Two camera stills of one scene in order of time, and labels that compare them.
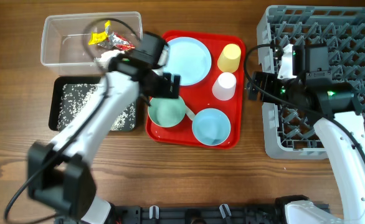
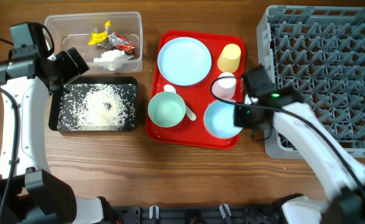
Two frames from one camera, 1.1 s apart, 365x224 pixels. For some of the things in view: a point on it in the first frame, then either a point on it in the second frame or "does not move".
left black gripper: x=172 y=86 → x=73 y=62
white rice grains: x=76 y=97 does not move
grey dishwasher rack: x=354 y=36 does not move
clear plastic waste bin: x=71 y=42 does not move
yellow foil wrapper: x=99 y=37 does not move
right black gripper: x=270 y=81 → x=239 y=121
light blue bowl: x=211 y=127 → x=218 y=120
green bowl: x=167 y=112 does not move
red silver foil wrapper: x=114 y=40 does not move
